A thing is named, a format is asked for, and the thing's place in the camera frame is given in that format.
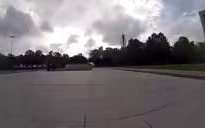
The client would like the white vehicle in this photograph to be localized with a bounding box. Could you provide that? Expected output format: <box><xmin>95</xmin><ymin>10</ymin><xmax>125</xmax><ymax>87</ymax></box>
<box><xmin>87</xmin><ymin>61</ymin><xmax>96</xmax><ymax>68</ymax></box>

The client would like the low grass mound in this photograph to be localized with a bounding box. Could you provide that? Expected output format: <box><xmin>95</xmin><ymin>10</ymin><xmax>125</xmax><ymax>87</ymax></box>
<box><xmin>63</xmin><ymin>63</ymin><xmax>93</xmax><ymax>71</ymax></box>

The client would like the tall dark tower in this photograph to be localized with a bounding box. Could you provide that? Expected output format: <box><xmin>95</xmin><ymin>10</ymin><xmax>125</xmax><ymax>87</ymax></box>
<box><xmin>121</xmin><ymin>32</ymin><xmax>127</xmax><ymax>49</ymax></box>

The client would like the grey concrete pavement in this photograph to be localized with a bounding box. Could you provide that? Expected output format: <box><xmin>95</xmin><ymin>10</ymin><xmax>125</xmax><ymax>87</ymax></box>
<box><xmin>0</xmin><ymin>67</ymin><xmax>205</xmax><ymax>128</ymax></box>

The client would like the dark vehicle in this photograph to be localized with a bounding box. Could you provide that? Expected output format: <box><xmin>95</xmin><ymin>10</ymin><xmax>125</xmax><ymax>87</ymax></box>
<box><xmin>45</xmin><ymin>63</ymin><xmax>57</xmax><ymax>72</ymax></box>

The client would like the row of dark trees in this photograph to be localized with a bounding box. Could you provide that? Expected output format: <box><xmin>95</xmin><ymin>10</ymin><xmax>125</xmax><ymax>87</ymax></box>
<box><xmin>0</xmin><ymin>31</ymin><xmax>205</xmax><ymax>71</ymax></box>

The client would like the grass strip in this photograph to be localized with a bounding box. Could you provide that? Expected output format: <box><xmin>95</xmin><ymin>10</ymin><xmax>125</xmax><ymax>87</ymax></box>
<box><xmin>118</xmin><ymin>63</ymin><xmax>205</xmax><ymax>73</ymax></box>

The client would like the tall floodlight mast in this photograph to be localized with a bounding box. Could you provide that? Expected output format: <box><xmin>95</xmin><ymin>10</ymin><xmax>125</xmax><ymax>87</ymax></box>
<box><xmin>8</xmin><ymin>34</ymin><xmax>17</xmax><ymax>56</ymax></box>

